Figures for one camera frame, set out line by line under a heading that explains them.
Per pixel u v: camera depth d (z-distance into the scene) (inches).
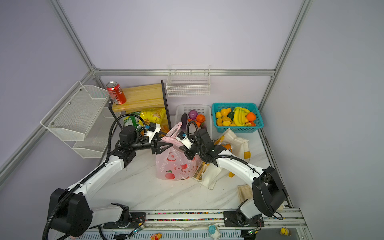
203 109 45.2
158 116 34.6
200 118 43.7
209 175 32.0
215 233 26.5
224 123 43.5
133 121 35.4
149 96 33.9
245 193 32.2
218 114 45.6
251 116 43.5
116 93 28.7
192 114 44.5
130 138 24.2
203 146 24.6
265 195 16.9
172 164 31.4
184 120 45.0
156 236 26.8
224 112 44.8
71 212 15.6
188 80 41.0
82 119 30.6
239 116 43.1
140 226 28.2
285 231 27.0
